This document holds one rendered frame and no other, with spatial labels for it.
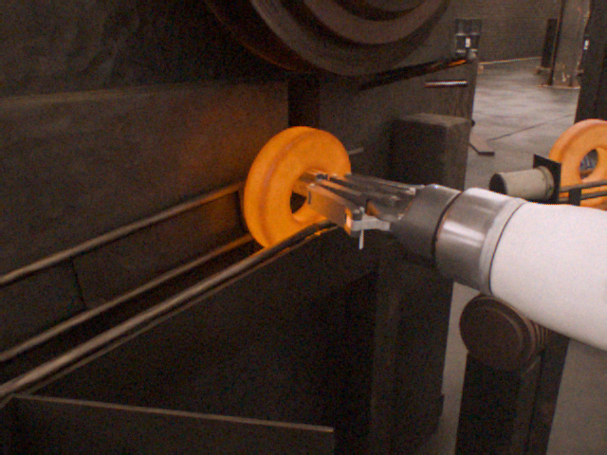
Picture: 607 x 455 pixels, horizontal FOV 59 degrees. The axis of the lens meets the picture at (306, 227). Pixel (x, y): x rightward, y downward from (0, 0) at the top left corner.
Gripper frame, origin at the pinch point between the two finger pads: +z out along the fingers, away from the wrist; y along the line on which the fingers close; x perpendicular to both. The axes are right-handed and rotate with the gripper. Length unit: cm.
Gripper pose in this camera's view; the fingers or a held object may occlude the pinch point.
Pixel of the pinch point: (302, 179)
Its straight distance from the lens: 64.3
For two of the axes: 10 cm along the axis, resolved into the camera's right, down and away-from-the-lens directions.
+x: 0.4, -9.2, -3.9
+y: 6.9, -2.6, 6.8
